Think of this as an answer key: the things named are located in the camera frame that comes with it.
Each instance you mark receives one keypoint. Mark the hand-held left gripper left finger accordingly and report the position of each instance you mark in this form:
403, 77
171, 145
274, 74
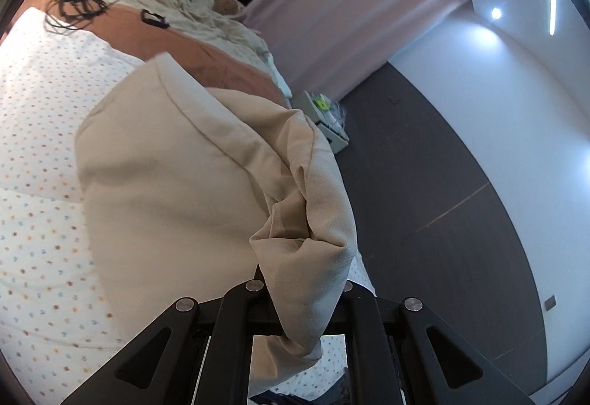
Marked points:
239, 308

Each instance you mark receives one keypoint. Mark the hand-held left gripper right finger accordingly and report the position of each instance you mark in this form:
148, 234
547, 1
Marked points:
364, 308

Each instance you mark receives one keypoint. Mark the beige jacket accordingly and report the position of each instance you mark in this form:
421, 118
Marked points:
184, 179

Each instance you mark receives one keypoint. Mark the white nightstand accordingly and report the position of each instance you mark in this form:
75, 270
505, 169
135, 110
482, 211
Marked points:
329, 128

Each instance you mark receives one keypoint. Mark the green packet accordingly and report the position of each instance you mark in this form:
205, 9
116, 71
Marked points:
320, 103

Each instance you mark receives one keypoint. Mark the white folded cloth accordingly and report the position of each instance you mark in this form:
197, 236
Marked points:
280, 75

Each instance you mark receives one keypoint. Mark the orange-brown blanket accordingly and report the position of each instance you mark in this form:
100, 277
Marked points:
184, 50

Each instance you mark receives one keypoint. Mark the white dotted bedsheet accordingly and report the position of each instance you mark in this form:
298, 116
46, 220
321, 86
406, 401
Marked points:
46, 110

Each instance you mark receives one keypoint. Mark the beige blanket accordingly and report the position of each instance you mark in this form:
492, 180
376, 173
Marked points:
193, 13

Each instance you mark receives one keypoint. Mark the pink curtain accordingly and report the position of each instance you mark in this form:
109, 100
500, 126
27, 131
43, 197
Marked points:
345, 9

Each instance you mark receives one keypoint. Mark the black clip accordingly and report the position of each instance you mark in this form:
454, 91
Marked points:
154, 18

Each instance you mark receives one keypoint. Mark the brown teddy bear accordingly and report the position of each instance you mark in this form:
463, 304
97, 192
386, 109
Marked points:
226, 5

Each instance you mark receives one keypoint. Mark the round ceiling light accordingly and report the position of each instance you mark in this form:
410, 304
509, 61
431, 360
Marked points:
496, 13

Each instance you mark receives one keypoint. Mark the strip ceiling light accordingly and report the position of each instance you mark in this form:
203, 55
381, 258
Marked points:
551, 4

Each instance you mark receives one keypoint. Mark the grey wall socket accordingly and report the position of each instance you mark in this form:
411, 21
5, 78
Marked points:
551, 302

